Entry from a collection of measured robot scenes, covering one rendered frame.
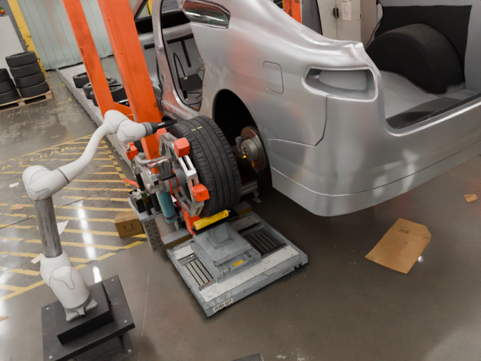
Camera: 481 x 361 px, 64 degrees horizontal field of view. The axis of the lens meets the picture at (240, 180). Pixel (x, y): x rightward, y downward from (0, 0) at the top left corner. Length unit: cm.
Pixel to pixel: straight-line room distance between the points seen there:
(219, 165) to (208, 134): 21
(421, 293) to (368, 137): 129
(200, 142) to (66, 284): 110
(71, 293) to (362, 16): 598
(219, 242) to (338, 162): 132
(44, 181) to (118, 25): 110
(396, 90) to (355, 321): 172
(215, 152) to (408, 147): 107
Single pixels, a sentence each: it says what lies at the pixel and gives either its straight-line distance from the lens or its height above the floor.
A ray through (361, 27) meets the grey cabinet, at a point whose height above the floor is 82.
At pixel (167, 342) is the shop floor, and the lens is 268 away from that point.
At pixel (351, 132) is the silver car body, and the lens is 181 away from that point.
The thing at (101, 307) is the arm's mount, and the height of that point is 39.
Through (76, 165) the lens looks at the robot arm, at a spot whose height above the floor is 119.
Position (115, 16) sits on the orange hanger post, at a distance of 272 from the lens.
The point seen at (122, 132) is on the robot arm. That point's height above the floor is 126.
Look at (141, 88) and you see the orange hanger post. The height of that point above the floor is 137.
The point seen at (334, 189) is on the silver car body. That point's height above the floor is 94.
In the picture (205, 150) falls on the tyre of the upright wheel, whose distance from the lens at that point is 231.
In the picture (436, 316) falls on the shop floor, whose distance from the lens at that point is 268.
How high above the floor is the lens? 197
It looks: 28 degrees down
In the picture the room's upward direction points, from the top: 11 degrees counter-clockwise
